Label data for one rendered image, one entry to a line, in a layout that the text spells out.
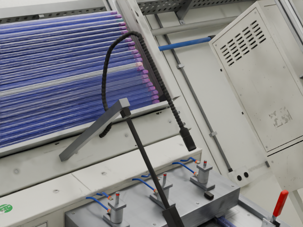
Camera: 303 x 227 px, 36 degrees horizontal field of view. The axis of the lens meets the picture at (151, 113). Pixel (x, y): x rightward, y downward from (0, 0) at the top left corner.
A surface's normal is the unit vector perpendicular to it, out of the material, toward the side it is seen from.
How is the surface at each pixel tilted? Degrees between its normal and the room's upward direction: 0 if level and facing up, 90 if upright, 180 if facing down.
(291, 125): 90
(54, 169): 90
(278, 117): 90
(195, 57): 90
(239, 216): 46
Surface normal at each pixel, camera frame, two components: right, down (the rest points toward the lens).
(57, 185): 0.07, -0.90
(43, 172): 0.49, -0.38
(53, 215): 0.64, 0.37
